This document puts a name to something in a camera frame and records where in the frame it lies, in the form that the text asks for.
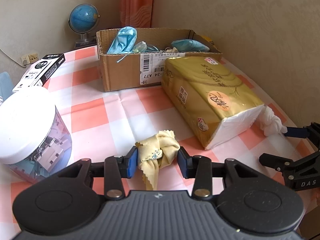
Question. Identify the black white pen box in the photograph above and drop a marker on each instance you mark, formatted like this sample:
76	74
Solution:
40	71

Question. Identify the white knotted cloth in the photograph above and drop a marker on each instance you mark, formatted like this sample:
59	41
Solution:
270	124

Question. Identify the yellow knotted cleaning cloth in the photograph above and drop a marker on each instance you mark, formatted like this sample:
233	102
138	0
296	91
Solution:
154	153

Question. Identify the open cardboard box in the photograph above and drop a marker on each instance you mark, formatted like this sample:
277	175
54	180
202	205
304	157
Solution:
117	73

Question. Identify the blue face mask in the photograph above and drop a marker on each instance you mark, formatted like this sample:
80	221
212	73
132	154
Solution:
186	45
124	41

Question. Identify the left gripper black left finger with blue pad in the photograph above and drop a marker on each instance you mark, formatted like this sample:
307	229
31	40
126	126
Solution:
113	170

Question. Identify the wall power socket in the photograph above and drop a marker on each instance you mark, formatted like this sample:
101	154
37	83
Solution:
29	59

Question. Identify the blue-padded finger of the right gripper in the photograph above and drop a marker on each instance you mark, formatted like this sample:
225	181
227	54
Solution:
297	132

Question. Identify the pink orange curtain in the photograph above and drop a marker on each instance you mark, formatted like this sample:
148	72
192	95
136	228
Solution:
136	13

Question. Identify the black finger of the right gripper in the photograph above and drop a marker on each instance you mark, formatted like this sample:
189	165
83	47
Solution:
277	163

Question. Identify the clear jar white lid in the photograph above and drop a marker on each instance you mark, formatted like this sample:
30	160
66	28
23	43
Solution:
35	142

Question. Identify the blue desk globe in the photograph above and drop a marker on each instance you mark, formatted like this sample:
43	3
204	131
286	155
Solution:
83	20

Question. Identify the blue embroidered sachet pouch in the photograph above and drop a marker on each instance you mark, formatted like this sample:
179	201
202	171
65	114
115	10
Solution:
141	47

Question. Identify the gold tissue pack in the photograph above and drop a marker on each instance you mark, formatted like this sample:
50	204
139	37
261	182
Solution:
214	102

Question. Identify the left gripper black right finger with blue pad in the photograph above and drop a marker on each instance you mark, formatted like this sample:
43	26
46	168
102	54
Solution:
202	169

